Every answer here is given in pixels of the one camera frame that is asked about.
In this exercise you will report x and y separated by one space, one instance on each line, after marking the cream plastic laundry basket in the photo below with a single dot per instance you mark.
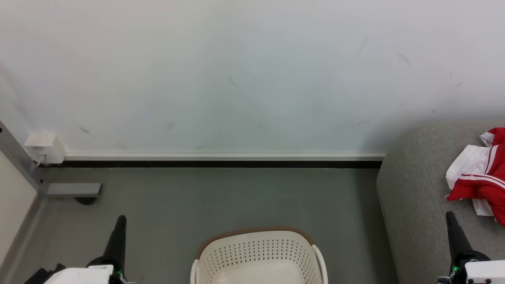
260 252

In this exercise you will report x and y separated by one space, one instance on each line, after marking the grey fabric sofa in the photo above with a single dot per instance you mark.
418 185

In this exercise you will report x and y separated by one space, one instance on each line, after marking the white wall socket box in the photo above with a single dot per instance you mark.
44 145

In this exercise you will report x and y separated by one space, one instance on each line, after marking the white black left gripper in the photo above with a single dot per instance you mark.
85 276

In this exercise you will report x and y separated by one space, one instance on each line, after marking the white and black baseboard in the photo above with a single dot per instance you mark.
221 159

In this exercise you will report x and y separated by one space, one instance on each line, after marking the black round frame foot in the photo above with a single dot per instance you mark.
85 200

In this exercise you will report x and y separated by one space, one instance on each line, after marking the grey metal table leg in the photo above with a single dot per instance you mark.
73 189

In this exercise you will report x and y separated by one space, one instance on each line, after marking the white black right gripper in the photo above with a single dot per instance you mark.
485 273

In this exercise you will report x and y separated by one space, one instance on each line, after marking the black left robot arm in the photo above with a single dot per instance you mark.
39 277

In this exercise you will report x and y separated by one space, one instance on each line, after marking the red and white garment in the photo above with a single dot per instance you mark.
483 187

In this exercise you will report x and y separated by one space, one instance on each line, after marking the cream partition panel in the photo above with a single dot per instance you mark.
12 205

